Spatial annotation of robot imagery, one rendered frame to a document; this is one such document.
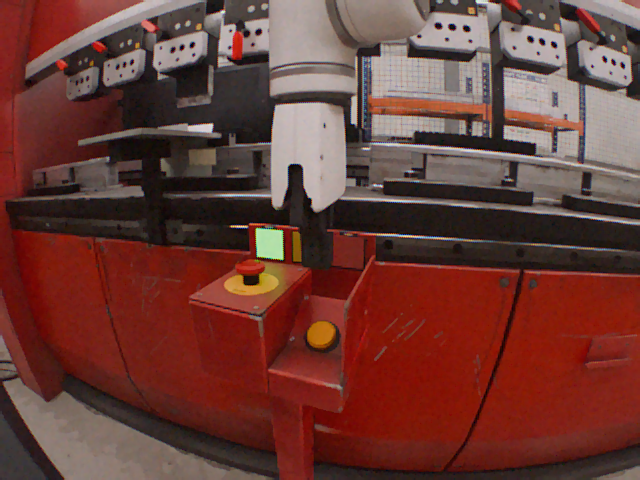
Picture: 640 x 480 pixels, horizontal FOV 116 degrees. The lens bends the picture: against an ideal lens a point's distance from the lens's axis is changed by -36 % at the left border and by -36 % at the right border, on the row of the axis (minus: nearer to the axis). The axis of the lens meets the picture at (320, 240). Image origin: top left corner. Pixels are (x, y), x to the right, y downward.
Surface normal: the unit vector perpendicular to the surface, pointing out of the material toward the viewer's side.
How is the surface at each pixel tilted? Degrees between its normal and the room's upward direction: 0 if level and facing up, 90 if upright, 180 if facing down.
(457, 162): 90
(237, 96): 90
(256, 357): 90
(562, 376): 90
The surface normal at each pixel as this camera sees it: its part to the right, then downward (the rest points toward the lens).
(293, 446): -0.33, 0.25
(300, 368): 0.01, -0.96
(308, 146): -0.11, 0.25
